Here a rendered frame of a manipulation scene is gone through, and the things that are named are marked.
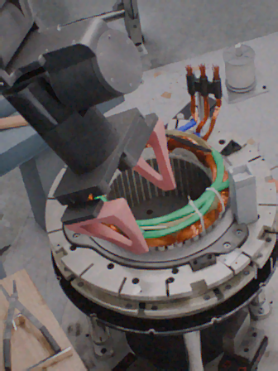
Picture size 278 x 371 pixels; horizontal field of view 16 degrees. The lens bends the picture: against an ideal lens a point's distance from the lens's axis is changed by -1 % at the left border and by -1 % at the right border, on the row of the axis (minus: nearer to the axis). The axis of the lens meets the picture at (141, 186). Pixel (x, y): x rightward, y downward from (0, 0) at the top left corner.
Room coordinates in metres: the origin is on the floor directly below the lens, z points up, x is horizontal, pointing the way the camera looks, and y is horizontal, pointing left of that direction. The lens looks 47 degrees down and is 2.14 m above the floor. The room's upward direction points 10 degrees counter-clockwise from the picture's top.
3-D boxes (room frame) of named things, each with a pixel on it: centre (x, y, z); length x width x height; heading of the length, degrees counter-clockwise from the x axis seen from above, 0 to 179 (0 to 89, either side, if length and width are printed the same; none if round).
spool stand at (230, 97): (1.48, -0.23, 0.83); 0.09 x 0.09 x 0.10; 10
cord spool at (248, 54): (1.48, -0.23, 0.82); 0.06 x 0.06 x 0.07
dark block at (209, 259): (0.81, -0.06, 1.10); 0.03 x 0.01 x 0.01; 102
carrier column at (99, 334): (0.92, 0.11, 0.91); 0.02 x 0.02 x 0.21
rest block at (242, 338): (0.85, -0.11, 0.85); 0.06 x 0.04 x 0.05; 144
